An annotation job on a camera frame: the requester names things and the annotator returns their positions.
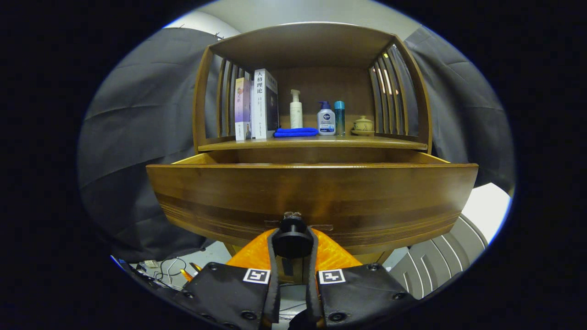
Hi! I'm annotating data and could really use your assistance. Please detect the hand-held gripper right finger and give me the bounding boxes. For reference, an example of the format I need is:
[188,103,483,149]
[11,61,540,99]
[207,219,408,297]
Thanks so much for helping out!
[306,228,418,330]

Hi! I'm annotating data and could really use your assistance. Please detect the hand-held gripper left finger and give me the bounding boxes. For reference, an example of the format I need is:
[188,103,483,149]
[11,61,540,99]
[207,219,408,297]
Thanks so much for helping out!
[177,228,281,330]

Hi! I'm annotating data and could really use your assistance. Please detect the wooden countertop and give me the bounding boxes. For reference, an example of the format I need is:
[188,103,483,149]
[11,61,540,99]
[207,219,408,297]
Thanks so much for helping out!
[198,134,428,152]

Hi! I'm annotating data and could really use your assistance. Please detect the grey slatted object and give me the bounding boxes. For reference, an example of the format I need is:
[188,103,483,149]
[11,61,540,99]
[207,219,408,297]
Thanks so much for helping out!
[388,213,489,301]

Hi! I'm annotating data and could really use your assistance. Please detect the blue folded cloth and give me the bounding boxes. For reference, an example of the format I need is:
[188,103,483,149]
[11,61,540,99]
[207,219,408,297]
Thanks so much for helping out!
[273,127,319,138]

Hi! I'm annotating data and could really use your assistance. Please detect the white bottle with blue cap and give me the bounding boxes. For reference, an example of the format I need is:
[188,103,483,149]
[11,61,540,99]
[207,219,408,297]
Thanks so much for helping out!
[317,101,336,136]

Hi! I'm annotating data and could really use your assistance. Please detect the white pump bottle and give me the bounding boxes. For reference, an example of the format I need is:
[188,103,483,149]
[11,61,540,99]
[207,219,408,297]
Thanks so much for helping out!
[290,89,303,129]

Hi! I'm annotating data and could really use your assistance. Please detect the beige lidded teacup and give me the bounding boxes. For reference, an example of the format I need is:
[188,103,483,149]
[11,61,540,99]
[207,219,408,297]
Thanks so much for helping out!
[351,115,376,137]

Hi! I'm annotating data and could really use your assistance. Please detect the purple book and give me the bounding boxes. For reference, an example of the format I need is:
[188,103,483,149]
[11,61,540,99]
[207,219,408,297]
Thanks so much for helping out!
[235,77,252,141]

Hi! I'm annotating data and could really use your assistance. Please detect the white book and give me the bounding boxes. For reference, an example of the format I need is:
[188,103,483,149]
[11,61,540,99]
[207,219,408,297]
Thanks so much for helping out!
[253,69,279,140]

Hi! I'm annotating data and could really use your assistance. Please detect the white flat board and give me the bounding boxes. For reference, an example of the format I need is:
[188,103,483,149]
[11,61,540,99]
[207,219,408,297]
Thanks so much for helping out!
[461,182,512,243]

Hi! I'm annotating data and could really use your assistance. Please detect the black cable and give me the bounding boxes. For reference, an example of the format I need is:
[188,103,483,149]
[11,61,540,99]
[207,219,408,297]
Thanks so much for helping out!
[131,257,205,292]

